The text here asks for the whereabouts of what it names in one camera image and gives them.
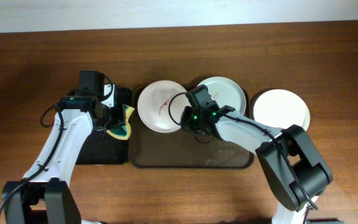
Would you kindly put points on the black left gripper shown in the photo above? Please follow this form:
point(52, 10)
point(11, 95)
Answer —
point(118, 116)

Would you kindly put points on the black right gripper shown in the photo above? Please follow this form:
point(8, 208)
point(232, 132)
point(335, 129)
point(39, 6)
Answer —
point(190, 122)

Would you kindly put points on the green and yellow sponge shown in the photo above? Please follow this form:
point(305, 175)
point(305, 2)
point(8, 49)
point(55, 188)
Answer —
point(123, 132)

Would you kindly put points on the white plate with pinkish tint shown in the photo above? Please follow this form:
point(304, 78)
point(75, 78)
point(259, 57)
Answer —
point(153, 105)

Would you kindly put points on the pale green plate front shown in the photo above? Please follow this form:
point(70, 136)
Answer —
point(280, 108)

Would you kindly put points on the pale green plate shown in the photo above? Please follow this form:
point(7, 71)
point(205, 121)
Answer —
point(280, 108)
point(226, 92)

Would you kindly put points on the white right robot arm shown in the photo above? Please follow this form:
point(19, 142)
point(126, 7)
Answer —
point(295, 170)

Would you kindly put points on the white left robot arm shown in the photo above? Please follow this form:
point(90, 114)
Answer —
point(43, 194)

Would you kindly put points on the black rectangular water tray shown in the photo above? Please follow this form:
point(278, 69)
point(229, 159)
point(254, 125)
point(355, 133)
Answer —
point(100, 148)

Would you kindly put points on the brown serving tray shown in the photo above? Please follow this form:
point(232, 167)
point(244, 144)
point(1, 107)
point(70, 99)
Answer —
point(182, 149)

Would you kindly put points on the pale green plate back right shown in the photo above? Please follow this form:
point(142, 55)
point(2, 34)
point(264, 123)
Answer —
point(226, 92)

